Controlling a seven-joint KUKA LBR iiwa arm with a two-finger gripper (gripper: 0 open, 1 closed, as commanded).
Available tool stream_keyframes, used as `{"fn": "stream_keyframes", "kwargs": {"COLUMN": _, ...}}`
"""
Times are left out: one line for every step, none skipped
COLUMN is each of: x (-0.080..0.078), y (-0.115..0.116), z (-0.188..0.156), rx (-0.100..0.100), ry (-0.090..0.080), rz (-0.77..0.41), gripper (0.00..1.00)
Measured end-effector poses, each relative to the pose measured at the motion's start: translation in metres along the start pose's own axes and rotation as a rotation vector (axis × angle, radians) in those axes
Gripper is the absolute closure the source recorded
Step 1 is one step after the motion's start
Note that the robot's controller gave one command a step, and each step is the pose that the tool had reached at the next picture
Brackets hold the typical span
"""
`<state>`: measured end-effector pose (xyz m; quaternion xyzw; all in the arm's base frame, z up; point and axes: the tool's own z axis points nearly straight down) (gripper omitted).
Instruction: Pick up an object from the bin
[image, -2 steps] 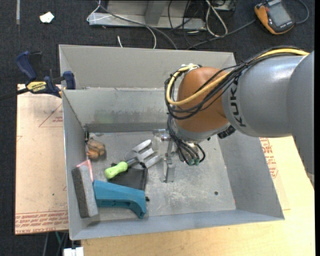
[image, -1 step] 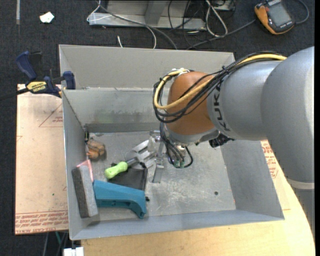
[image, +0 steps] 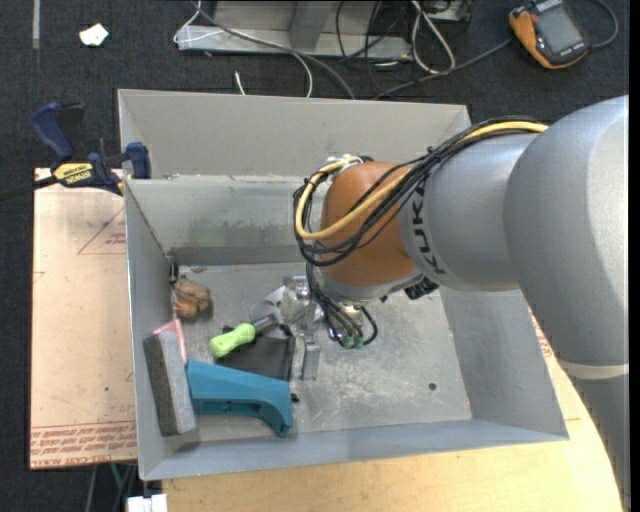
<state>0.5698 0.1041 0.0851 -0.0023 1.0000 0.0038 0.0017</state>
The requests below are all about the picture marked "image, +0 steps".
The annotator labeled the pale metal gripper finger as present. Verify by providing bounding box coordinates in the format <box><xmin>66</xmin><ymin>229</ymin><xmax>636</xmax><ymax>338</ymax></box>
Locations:
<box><xmin>300</xmin><ymin>334</ymin><xmax>323</xmax><ymax>382</ymax></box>
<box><xmin>292</xmin><ymin>274</ymin><xmax>313</xmax><ymax>321</ymax></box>

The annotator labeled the clear plastic piece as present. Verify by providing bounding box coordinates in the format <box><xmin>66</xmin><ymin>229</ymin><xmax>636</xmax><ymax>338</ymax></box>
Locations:
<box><xmin>249</xmin><ymin>284</ymin><xmax>301</xmax><ymax>327</ymax></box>

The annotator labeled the black cloth pouch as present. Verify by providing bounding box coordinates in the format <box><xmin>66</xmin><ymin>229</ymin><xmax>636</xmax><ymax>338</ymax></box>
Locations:
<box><xmin>221</xmin><ymin>323</ymin><xmax>297</xmax><ymax>382</ymax></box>

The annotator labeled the grey metal bin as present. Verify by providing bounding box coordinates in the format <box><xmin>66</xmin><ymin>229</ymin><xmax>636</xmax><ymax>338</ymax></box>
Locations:
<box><xmin>117</xmin><ymin>88</ymin><xmax>571</xmax><ymax>482</ymax></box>

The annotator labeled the teal blue angled block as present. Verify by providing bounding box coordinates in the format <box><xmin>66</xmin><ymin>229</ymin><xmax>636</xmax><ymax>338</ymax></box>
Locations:
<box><xmin>185</xmin><ymin>358</ymin><xmax>296</xmax><ymax>439</ymax></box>

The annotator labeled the brown toy animal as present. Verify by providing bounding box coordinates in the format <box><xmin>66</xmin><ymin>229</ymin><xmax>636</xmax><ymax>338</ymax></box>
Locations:
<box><xmin>171</xmin><ymin>276</ymin><xmax>213</xmax><ymax>321</ymax></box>

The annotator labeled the pink flat piece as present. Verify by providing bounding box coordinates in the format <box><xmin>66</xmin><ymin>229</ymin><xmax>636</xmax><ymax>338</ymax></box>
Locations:
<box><xmin>151</xmin><ymin>318</ymin><xmax>189</xmax><ymax>367</ymax></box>

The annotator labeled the grey sponge block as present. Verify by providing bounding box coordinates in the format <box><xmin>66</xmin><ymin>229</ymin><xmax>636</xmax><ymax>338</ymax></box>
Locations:
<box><xmin>142</xmin><ymin>329</ymin><xmax>198</xmax><ymax>438</ymax></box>

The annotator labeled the brown cardboard board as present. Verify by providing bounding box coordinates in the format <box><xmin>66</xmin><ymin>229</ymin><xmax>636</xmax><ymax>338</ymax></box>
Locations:
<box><xmin>29</xmin><ymin>167</ymin><xmax>139</xmax><ymax>471</ymax></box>

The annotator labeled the green-handled screwdriver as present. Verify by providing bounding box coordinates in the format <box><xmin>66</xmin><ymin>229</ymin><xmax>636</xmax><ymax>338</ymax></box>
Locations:
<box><xmin>208</xmin><ymin>314</ymin><xmax>282</xmax><ymax>360</ymax></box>

